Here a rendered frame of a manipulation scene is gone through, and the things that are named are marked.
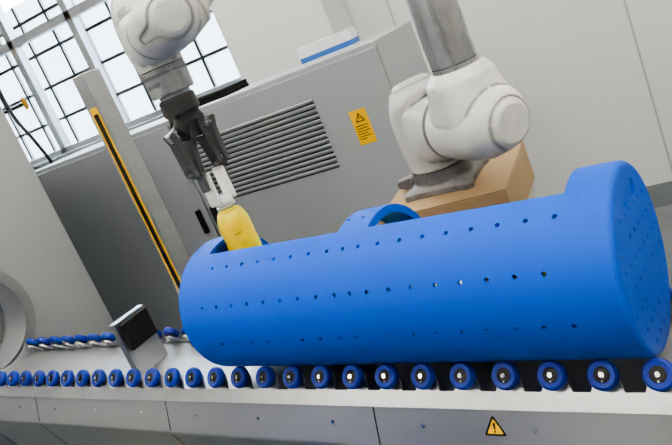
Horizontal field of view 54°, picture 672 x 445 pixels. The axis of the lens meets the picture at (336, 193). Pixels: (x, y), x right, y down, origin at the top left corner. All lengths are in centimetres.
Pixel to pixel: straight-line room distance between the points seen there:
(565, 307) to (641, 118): 292
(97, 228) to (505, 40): 237
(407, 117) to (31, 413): 140
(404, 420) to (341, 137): 168
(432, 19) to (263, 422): 89
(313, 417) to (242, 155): 179
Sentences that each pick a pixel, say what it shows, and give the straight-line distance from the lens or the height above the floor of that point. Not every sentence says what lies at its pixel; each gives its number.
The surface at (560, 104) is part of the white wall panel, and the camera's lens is 382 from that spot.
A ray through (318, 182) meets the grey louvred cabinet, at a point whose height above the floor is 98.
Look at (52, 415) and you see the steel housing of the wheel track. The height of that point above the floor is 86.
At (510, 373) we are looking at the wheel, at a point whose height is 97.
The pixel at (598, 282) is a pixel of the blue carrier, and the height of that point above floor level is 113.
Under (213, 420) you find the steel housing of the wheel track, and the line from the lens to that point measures 158.
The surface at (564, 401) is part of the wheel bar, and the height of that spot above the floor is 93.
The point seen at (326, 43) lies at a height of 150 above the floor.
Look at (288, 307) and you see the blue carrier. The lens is 121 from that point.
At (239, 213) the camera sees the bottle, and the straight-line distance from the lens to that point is 138.
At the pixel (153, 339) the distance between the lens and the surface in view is 186.
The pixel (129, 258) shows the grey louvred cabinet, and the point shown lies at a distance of 362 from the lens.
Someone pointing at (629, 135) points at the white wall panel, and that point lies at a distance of 386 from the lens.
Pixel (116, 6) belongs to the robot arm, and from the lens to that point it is 135.
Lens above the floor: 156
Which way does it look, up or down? 13 degrees down
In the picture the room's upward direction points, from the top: 22 degrees counter-clockwise
